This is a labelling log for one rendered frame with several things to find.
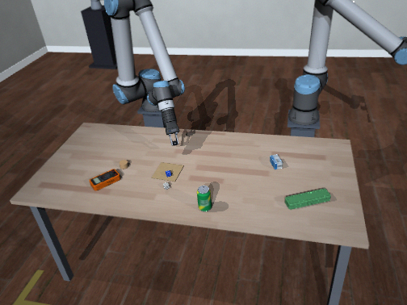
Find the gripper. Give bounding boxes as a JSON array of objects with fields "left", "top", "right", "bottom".
[{"left": 160, "top": 107, "right": 180, "bottom": 147}]

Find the tan mat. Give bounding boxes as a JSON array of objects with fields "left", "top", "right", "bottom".
[{"left": 150, "top": 161, "right": 186, "bottom": 182}]

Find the green can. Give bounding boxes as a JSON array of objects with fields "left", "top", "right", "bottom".
[{"left": 195, "top": 184, "right": 213, "bottom": 213}]

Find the orange multimeter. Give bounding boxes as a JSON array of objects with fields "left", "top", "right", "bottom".
[{"left": 89, "top": 168, "right": 122, "bottom": 191}]

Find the wooden table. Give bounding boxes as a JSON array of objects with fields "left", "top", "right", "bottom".
[{"left": 9, "top": 122, "right": 370, "bottom": 305}]

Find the blue box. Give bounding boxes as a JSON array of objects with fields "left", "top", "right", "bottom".
[{"left": 269, "top": 153, "right": 284, "bottom": 170}]

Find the jointed stand on dark box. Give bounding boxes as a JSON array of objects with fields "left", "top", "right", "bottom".
[{"left": 80, "top": 0, "right": 118, "bottom": 70}]

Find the green block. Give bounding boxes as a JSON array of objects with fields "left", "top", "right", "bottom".
[{"left": 284, "top": 187, "right": 332, "bottom": 211}]

